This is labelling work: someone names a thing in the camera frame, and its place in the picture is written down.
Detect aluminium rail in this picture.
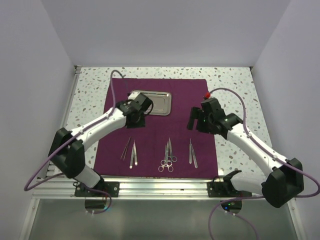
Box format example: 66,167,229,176
31,176,296,201
45,65,82,177

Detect aluminium left side rail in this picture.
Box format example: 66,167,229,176
45,65,82,177

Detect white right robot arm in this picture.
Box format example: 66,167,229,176
187,97,304,208

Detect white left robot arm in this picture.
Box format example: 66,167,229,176
49,93,154,197

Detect steel scalpel handle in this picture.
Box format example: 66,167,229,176
189,138,193,164

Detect purple cloth wrap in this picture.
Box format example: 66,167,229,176
94,78,218,179

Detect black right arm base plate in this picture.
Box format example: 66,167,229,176
206,176,252,198

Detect steel needle holder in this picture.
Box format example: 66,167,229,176
165,149,174,173

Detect thin pointed steel tweezers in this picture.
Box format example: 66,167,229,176
120,137,131,161

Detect stainless steel instrument tray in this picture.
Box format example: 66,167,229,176
128,90,172,116

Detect small steel hemostat clamp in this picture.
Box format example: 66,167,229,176
168,138,178,163

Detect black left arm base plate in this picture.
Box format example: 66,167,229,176
72,181,120,198

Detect steel surgical scissors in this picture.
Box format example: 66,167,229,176
158,142,169,173

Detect ridged steel dressing forceps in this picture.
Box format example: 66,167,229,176
191,146,198,169

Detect aluminium front rail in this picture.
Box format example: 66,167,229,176
31,176,296,201

